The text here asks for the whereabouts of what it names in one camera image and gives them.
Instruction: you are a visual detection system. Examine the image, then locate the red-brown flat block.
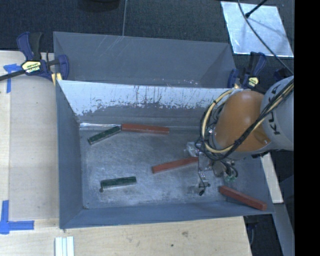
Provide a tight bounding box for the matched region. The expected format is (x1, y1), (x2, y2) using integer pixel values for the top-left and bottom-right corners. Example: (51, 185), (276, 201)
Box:
(151, 156), (200, 175)
(219, 185), (268, 212)
(120, 123), (171, 136)

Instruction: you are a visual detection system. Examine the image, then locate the grey metal bin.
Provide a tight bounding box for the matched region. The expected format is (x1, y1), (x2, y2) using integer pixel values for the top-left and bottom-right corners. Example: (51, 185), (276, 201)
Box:
(52, 31), (276, 230)

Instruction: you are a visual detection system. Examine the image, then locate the dark green flat block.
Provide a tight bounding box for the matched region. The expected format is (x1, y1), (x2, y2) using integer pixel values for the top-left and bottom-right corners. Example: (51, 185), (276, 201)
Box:
(100, 175), (138, 190)
(87, 125), (122, 146)

